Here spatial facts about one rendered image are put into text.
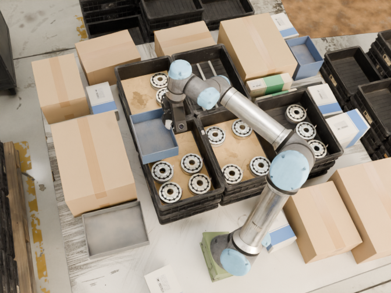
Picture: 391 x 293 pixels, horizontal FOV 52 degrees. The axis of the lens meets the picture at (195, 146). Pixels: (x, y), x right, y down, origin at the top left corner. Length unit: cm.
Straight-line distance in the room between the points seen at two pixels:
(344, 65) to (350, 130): 121
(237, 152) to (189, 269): 59
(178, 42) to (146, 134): 76
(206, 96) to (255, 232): 50
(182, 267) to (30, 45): 238
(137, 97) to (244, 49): 64
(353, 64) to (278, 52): 112
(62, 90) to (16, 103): 117
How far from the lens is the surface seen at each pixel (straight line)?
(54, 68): 224
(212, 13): 321
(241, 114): 145
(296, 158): 128
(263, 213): 140
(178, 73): 136
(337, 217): 191
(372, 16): 421
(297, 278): 194
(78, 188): 180
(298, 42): 252
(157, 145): 166
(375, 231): 191
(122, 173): 180
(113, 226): 192
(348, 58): 334
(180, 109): 150
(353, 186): 196
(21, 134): 311
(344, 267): 203
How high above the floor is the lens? 251
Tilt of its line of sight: 60 degrees down
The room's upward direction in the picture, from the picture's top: 8 degrees clockwise
